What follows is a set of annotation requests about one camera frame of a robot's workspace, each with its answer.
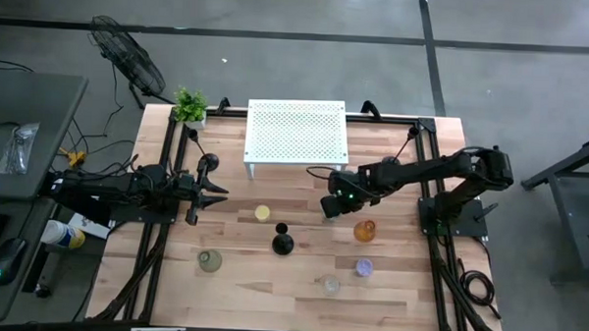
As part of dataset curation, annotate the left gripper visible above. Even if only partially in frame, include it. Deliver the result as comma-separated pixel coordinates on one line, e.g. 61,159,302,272
173,158,231,228

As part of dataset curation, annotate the yellow candle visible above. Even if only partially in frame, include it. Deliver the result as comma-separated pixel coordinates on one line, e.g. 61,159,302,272
253,203,272,224

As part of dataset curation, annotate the green glass candlestick holder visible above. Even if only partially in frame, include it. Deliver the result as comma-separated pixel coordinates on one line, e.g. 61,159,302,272
196,248,224,274

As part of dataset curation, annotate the purple candle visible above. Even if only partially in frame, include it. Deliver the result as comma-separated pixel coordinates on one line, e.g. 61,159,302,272
354,257,375,278

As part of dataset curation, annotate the amber glass candlestick holder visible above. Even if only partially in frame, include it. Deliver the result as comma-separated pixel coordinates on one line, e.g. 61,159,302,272
352,219,378,244

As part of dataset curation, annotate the white perforated metal shelf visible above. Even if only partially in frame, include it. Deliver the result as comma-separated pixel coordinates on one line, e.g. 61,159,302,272
242,97,351,183

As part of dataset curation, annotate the green plant in white pot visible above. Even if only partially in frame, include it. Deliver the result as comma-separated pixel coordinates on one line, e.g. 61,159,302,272
171,85,210,131

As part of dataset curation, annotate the clear glass candlestick holder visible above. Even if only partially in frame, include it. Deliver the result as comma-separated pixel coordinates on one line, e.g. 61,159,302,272
313,272,342,299

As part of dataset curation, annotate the white paper sheet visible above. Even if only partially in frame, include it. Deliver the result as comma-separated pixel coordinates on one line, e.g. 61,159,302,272
68,212,113,241

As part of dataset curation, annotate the white wipes canister yellow lid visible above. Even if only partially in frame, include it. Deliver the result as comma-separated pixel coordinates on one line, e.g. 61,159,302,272
39,218,87,250

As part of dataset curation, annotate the black floor fan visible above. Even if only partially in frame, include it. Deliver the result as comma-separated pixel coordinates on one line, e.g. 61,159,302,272
84,14,178,111

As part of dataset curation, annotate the clear plastic bag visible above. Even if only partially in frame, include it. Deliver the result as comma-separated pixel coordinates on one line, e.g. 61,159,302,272
0,120,40,176

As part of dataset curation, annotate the grey side desk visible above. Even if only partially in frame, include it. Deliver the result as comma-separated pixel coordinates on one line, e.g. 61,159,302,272
0,69,90,326

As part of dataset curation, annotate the black computer mouse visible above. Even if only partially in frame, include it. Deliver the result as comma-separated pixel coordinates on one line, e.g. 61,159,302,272
0,237,27,288

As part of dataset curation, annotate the grey metal bench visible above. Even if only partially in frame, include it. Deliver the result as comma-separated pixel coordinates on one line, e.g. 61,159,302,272
517,132,589,285

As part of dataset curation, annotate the black aluminium table frame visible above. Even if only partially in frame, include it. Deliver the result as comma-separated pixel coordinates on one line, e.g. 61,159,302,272
89,101,511,331

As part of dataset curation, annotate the yellow cable connector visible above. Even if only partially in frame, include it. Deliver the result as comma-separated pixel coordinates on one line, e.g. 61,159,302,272
58,146,87,169

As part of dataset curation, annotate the black floor cable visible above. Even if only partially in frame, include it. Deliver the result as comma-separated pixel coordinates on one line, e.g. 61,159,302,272
63,61,140,171

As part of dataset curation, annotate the coiled black cable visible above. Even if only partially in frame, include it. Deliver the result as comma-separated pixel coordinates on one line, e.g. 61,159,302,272
454,256,504,321

